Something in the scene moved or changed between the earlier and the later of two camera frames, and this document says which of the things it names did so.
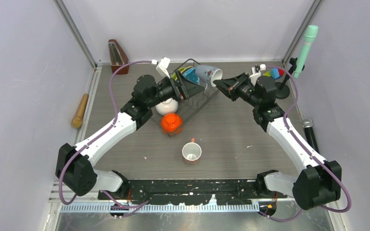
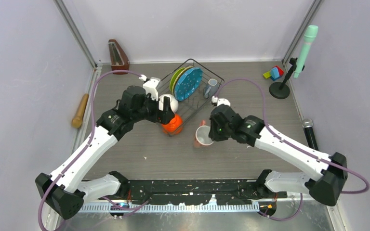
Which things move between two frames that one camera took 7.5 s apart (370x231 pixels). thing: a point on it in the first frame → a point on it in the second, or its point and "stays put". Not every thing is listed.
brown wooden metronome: [117, 58] stays put
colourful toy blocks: [274, 73] stays put
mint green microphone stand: [309, 36] stays put
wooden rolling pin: [76, 122] stays put
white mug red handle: [191, 152] → [202, 137]
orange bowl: [171, 123] stays put
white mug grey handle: [206, 74] → [209, 88]
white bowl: [169, 106] stays put
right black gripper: [238, 81] → [213, 134]
